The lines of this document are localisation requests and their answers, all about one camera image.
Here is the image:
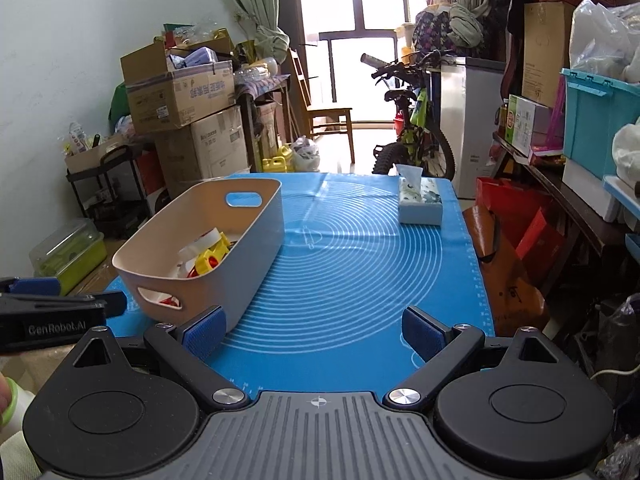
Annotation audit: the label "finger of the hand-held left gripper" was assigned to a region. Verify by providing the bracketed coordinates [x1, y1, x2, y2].
[0, 276, 62, 297]
[0, 290, 127, 319]

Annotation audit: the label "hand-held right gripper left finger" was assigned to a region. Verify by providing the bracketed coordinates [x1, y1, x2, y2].
[70, 304, 252, 411]

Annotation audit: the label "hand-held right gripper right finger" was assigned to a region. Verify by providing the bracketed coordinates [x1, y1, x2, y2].
[382, 305, 562, 411]

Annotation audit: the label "yellow plastic toy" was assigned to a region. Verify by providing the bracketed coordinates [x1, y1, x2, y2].
[194, 231, 232, 275]

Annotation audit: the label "beige plastic basket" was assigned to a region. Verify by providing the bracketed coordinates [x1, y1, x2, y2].
[111, 177, 286, 336]

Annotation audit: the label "white plastic object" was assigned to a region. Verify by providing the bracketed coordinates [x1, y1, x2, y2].
[176, 226, 225, 263]

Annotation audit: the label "green clear plastic container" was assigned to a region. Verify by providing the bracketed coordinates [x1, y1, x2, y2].
[29, 217, 109, 294]

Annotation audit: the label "blue silicone mat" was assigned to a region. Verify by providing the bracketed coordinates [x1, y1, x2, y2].
[102, 172, 497, 395]

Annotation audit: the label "black utility cart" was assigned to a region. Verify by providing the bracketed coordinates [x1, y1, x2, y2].
[65, 144, 152, 242]

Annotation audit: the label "patterned tissue box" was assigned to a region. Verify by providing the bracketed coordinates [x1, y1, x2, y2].
[394, 163, 445, 226]

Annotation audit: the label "small cardboard box on cart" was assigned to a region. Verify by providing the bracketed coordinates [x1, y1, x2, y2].
[64, 132, 127, 177]

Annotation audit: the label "red paper bags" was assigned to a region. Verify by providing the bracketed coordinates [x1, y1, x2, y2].
[474, 176, 567, 287]

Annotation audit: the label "yellow plastic jugs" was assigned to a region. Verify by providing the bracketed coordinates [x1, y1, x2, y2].
[261, 142, 294, 174]

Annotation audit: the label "white cardboard box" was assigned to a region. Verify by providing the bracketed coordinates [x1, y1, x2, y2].
[189, 105, 252, 184]

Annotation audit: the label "dark wooden shelf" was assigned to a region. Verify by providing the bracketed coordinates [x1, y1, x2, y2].
[491, 131, 640, 273]

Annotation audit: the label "black green bicycle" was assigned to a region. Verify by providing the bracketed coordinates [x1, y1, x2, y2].
[360, 50, 457, 182]

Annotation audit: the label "white plastic bag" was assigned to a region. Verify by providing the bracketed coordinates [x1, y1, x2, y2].
[290, 135, 322, 173]

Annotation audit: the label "white foam box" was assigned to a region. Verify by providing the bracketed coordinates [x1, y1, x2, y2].
[561, 156, 627, 224]

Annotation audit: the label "dark table with patterned cloth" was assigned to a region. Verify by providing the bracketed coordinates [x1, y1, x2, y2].
[234, 73, 292, 172]

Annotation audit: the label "green white carton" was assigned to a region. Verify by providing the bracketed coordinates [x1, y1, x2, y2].
[506, 93, 554, 157]

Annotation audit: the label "open brown cardboard box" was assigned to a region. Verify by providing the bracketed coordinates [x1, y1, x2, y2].
[120, 39, 237, 136]

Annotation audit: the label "wooden chair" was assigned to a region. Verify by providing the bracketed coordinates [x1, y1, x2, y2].
[289, 47, 357, 164]

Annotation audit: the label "teal plastic storage bin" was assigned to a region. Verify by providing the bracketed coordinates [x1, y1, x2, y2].
[559, 67, 640, 182]

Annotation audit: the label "floral fabric bag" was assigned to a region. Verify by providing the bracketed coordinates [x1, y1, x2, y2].
[411, 6, 469, 57]

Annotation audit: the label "tall brown cardboard box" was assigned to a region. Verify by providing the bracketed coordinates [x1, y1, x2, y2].
[521, 1, 577, 109]

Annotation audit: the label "tied pale green curtain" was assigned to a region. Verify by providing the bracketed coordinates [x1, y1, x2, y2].
[446, 0, 502, 57]

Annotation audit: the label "large clear plastic bag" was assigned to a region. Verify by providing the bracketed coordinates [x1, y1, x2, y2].
[569, 0, 640, 84]

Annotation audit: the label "white object with green ring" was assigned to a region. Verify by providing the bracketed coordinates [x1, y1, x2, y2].
[0, 374, 37, 443]

